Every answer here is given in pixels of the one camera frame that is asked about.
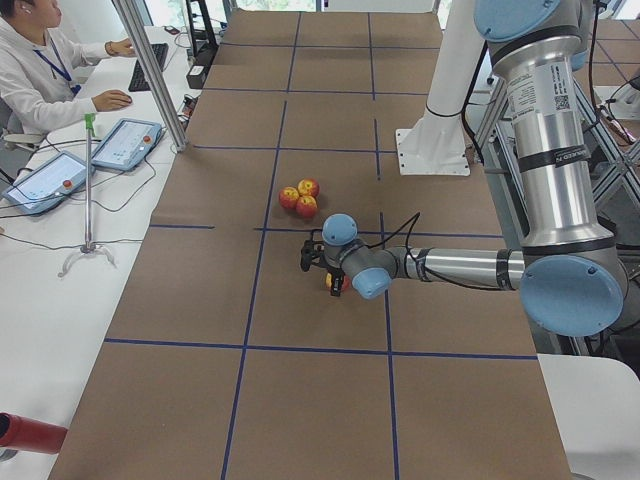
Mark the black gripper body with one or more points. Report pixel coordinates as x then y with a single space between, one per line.
338 284

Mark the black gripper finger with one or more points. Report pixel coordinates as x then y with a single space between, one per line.
336 283

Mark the red yellow apple carried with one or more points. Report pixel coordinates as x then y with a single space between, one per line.
346 283

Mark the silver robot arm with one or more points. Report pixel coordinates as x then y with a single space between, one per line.
567 272

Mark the red yellow apple front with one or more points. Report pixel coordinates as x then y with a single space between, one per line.
306 207

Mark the red yellow apple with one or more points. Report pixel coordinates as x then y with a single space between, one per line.
288 197
306 207
308 187

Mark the red yellow apple middle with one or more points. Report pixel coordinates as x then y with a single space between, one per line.
288 197

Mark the red yellow apple back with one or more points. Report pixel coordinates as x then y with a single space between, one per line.
308 187

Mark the far blue teach pendant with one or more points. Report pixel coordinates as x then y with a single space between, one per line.
127 144

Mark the blue teach pendant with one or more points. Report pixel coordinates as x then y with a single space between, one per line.
127 144
47 186

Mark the black computer box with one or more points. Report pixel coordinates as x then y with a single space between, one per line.
204 50

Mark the near blue teach pendant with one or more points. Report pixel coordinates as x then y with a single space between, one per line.
47 186

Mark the person in white hoodie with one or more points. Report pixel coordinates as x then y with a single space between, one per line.
37 66

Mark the red bottle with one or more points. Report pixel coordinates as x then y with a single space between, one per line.
26 434

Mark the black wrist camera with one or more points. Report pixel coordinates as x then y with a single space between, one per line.
312 255

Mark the white camera stand column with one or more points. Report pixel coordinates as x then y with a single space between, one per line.
435 145

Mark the aluminium frame post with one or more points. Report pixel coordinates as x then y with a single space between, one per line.
134 27

